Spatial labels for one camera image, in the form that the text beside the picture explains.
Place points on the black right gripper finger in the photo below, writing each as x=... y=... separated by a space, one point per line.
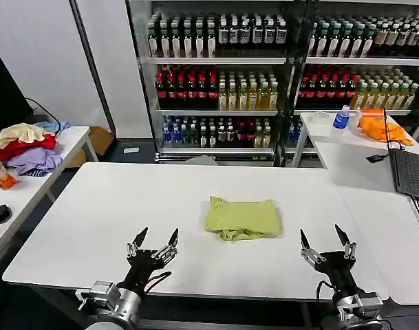
x=304 y=240
x=342 y=235

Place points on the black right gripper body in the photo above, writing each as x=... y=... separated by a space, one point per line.
x=338 y=271

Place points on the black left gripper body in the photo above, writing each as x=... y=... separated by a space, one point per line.
x=142 y=266

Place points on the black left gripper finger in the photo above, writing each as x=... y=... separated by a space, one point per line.
x=172 y=240
x=137 y=239

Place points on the light green shirt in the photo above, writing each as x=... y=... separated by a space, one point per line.
x=243 y=216

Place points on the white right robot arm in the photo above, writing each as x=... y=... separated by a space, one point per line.
x=360 y=309

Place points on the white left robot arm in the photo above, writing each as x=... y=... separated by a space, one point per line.
x=116 y=304

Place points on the white side table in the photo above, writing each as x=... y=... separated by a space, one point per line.
x=346 y=154
x=27 y=196

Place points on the black power adapter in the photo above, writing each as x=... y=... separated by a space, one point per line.
x=375 y=158

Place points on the grey rounded object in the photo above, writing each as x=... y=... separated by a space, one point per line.
x=201 y=160

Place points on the small white flat box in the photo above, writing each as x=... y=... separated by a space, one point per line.
x=131 y=150

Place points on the dark grey laptop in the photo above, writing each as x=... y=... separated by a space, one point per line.
x=412 y=172

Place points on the brown cardboard box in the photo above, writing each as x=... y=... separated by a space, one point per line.
x=99 y=139

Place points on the orange cloth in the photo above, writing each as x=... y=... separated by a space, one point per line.
x=381 y=129

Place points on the water bottle blue label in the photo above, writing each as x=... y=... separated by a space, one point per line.
x=340 y=120

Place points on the purple cloth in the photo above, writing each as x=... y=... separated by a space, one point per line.
x=33 y=159

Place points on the light blue cloth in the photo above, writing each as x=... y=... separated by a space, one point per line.
x=56 y=126

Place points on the red cloth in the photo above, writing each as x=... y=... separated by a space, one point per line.
x=21 y=146

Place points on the metal shelf with bottles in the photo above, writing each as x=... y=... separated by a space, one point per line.
x=360 y=68
x=212 y=86

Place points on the cream cloth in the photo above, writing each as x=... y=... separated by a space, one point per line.
x=18 y=132

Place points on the black computer monitor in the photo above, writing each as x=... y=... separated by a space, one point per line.
x=4 y=99

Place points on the dark partition post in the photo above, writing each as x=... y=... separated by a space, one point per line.
x=92 y=65

